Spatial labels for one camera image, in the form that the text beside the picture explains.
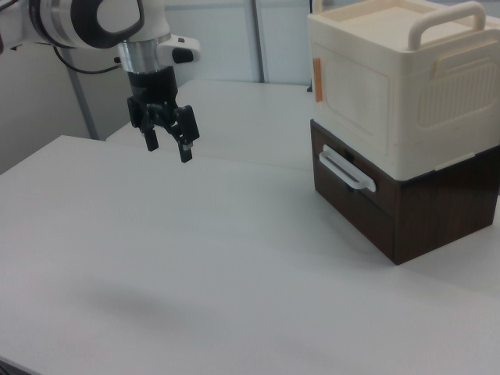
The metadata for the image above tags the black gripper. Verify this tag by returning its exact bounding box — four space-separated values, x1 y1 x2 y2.
126 66 202 165

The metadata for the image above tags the cream cabinet door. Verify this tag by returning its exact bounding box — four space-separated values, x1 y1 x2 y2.
312 41 396 158

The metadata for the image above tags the orange door strip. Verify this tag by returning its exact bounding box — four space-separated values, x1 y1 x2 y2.
312 56 325 104

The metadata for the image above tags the grey partition post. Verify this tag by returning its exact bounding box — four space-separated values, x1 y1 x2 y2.
65 66 98 141
249 0 271 84

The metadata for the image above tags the dark brown wooden drawer box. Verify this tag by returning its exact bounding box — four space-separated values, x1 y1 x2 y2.
309 118 500 267

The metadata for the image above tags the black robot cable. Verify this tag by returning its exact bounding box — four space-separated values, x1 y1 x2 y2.
49 45 127 76

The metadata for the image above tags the cream plastic cabinet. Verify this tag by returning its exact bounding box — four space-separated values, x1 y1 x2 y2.
306 0 500 182

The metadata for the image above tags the white drawer handle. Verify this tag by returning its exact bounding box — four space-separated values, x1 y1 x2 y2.
318 143 377 194

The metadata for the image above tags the cream cabinet carry handle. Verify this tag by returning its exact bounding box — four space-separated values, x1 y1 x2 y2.
408 0 487 52

